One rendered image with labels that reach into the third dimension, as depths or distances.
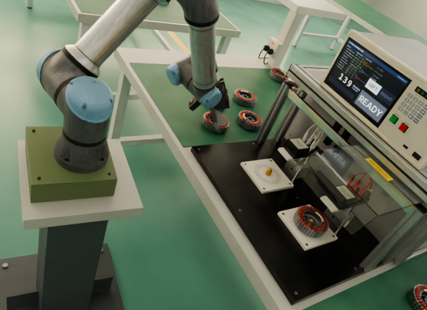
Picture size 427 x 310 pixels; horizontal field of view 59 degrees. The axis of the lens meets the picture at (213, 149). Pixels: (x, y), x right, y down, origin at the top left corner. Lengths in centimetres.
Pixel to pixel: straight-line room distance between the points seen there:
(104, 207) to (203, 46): 54
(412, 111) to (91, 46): 89
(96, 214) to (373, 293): 86
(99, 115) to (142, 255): 111
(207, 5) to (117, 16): 24
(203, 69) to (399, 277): 93
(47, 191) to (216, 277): 115
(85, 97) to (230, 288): 132
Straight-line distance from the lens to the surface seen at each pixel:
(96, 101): 98
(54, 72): 109
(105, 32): 108
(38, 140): 118
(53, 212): 110
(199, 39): 109
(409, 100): 119
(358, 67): 128
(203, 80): 121
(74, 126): 102
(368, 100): 126
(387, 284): 137
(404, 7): 861
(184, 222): 216
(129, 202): 115
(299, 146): 136
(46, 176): 109
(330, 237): 131
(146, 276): 191
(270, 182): 136
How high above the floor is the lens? 159
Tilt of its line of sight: 36 degrees down
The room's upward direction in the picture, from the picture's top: 22 degrees clockwise
